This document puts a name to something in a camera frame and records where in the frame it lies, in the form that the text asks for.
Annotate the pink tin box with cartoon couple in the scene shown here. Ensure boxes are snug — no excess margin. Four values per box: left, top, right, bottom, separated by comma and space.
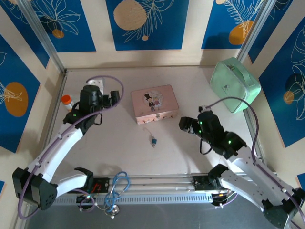
130, 84, 179, 125

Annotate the orange pill bottle white cap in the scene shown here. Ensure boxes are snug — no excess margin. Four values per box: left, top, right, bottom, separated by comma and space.
61, 94, 74, 112

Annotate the mint green zip case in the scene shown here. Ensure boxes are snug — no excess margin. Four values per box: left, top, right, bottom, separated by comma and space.
209, 57, 262, 114

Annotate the grey metal plate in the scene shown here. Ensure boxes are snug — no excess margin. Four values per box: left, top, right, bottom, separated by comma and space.
22, 202, 286, 229

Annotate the blue stethoscope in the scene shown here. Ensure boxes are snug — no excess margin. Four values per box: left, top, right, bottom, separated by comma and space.
104, 170, 131, 219

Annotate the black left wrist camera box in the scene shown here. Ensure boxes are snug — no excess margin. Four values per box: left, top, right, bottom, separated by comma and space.
102, 90, 121, 108

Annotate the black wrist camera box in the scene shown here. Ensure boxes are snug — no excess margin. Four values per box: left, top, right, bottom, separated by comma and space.
178, 116, 200, 136
102, 90, 121, 108

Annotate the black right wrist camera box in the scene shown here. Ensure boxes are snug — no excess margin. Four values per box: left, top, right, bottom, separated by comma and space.
178, 116, 200, 136

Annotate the aluminium side rail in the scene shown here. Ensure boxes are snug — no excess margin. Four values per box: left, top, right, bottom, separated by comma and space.
243, 109, 264, 160
35, 71, 69, 177

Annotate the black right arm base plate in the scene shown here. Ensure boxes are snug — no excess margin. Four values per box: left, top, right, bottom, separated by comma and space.
192, 175, 229, 191

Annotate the aluminium frame corner post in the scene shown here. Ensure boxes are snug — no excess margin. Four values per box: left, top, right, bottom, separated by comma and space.
18, 0, 68, 73
237, 0, 279, 63

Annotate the aluminium front rail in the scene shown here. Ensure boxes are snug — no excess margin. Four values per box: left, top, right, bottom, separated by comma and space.
20, 172, 284, 198

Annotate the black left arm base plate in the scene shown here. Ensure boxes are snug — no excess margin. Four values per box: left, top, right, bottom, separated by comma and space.
65, 177, 112, 194

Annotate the grey slotted cable duct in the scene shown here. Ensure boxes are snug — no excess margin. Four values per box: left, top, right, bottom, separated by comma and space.
30, 192, 275, 206

